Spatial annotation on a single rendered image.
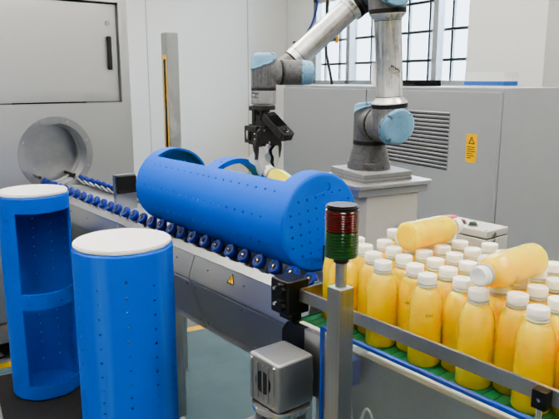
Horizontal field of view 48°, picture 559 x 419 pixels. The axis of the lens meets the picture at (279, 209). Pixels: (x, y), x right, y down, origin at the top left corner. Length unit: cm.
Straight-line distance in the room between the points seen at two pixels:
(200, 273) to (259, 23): 546
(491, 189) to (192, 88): 438
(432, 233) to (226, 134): 575
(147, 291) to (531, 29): 323
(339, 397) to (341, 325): 15
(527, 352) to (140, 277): 101
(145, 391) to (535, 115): 232
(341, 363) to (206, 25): 605
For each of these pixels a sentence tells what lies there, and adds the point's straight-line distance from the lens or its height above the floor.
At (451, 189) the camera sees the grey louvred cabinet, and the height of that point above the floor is 92.
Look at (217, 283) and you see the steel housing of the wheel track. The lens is 201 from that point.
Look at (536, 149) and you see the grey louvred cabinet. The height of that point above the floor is 114.
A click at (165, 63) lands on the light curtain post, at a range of 306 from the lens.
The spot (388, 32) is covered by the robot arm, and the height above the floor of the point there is 163.
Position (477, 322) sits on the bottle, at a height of 104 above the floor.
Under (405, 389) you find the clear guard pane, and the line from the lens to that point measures 129.
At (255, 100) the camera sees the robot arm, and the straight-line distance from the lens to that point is 189.
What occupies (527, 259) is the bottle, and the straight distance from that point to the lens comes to 130.
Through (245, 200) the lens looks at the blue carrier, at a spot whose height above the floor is 114.
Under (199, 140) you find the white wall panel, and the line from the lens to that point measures 703.
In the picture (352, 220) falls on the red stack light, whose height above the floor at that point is 123.
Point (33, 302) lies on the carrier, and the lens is 279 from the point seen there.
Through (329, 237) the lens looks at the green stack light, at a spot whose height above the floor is 120.
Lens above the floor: 149
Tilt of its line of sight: 12 degrees down
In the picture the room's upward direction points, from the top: straight up
